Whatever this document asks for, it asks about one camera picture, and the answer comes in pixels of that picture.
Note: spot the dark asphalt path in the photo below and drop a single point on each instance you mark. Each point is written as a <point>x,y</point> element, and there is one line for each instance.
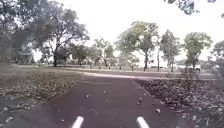
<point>106,100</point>

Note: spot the robot's own part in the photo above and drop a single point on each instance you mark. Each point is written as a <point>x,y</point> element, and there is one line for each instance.
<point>77,122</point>
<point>142,122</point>

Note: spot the white vehicle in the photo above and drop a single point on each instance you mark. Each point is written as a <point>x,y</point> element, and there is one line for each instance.
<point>197,67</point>

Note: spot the overhanging leafy branch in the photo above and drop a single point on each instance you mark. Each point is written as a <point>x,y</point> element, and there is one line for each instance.
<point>188,6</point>

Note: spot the pale concrete path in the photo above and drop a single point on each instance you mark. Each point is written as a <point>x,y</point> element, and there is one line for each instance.
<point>113,76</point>

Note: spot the row of trees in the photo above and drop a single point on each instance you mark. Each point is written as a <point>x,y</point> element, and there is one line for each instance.
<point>146,43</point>

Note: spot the large spreading tree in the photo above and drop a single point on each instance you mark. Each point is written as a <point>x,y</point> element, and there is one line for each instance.
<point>55,33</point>

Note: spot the grass field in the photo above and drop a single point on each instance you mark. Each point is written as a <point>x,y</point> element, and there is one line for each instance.
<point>50,69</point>

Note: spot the leaf-covered ground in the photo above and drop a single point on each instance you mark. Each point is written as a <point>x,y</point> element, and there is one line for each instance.
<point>31,87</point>
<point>186,95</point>

